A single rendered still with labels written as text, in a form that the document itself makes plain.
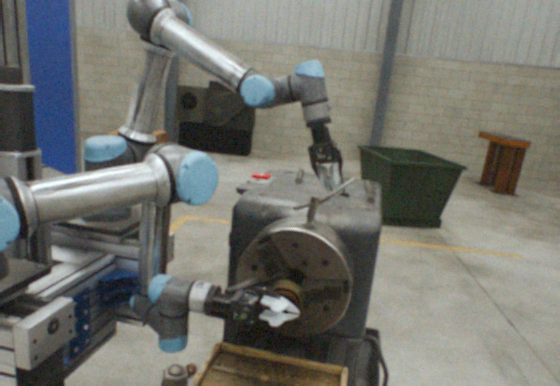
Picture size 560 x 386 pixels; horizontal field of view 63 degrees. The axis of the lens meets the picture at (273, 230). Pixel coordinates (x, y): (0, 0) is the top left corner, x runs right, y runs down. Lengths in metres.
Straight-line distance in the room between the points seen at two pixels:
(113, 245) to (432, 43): 10.45
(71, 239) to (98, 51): 10.88
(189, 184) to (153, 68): 0.54
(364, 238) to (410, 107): 10.02
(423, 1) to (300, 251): 10.49
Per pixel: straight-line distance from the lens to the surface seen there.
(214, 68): 1.22
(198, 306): 1.11
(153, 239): 1.20
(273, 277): 1.16
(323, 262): 1.21
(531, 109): 12.07
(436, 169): 5.81
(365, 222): 1.35
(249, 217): 1.38
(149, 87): 1.46
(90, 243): 1.47
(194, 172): 1.00
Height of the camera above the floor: 1.59
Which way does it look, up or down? 18 degrees down
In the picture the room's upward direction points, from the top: 6 degrees clockwise
